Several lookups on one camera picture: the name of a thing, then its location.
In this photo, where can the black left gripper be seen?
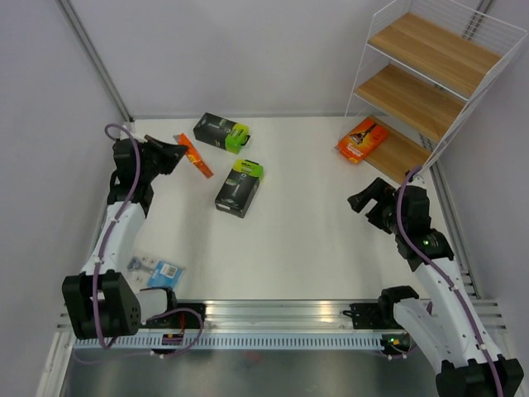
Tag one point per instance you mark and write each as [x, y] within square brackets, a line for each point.
[171, 154]

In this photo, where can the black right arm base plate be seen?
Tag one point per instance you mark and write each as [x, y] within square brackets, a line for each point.
[368, 316]

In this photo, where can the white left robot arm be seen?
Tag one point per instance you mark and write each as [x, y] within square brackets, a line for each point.
[99, 300]

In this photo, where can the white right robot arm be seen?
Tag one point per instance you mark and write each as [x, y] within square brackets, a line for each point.
[448, 331]

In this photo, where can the clear blue razor blister pack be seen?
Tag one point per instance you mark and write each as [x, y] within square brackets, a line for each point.
[148, 272]

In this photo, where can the white wire wooden shelf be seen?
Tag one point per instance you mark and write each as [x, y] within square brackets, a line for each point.
[424, 68]

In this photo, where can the white slotted cable duct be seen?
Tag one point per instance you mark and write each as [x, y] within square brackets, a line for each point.
[254, 341]

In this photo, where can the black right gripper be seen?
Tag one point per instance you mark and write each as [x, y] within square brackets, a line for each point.
[379, 190]

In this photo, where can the aluminium corner frame post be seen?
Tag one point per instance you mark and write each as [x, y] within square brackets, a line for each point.
[81, 33]

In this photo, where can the black green razor box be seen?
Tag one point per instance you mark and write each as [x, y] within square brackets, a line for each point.
[221, 132]
[239, 188]

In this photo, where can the aluminium mounting rail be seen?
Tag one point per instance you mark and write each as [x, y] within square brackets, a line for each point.
[277, 315]

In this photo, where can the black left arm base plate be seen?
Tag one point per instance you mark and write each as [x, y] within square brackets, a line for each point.
[184, 317]

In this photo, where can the orange razor box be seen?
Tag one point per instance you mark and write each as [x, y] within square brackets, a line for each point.
[362, 140]
[193, 155]

